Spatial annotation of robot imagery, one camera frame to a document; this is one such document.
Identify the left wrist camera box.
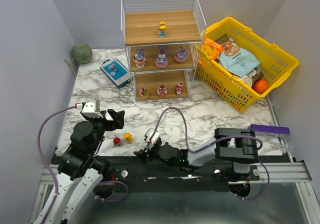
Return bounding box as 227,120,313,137
80,99,103,118

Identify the purple unicorn pink donut toy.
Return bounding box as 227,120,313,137
174,46,188,63

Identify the purple cable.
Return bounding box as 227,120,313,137
36,103,129,224
147,107,270,201

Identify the purple bunny orange ring toy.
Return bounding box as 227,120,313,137
133,49,146,68

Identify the blue razor box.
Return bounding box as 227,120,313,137
100,58,132,89

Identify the purple box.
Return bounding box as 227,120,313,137
248,124,291,135

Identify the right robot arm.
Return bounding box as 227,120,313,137
134,128,263,182

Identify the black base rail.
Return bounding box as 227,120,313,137
51,155,261,194

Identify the pink bear cake car toy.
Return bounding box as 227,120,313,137
157,85,167,97

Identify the pink bear strawberry tart toy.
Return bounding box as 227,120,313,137
138,87,149,99

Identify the orange snack packet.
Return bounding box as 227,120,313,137
201,38,223,60

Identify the purple bunny pink donut toy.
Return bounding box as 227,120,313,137
154,45,169,69

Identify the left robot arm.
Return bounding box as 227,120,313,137
34,103,129,224

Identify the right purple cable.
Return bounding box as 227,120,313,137
147,107,270,201

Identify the light blue snack bag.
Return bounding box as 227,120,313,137
218,35,261,78

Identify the yellow duck toy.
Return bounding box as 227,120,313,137
123,133,133,143

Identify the small yellow blue toy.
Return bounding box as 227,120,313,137
158,21,167,37

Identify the yellow plastic basket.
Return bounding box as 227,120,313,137
195,17,299,113

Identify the red ball toy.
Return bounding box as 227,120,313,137
113,137,122,147

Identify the white wire wooden shelf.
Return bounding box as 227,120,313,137
121,0,206,101

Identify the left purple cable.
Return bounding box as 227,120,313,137
36,103,129,224

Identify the orange fruit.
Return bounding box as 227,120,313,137
252,79,269,94

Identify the green yarn ball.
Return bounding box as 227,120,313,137
71,43,93,64

